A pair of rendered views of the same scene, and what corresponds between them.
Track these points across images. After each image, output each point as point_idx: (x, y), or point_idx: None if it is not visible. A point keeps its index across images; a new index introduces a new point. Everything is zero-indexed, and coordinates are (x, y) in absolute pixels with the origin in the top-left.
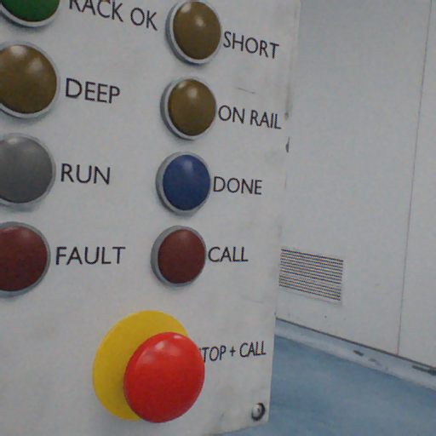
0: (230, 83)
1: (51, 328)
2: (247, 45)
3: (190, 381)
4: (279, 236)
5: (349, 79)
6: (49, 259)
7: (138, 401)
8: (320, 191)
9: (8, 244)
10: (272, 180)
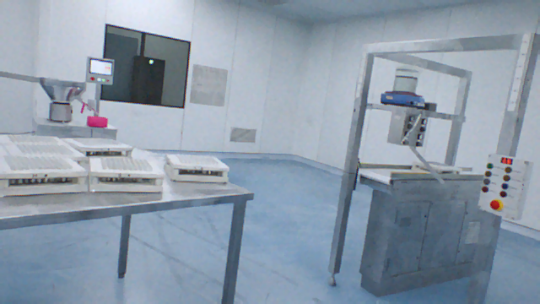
0: (513, 176)
1: (488, 197)
2: (516, 171)
3: (495, 205)
4: (520, 196)
5: None
6: (488, 190)
7: (490, 205)
8: None
9: (483, 187)
10: (519, 188)
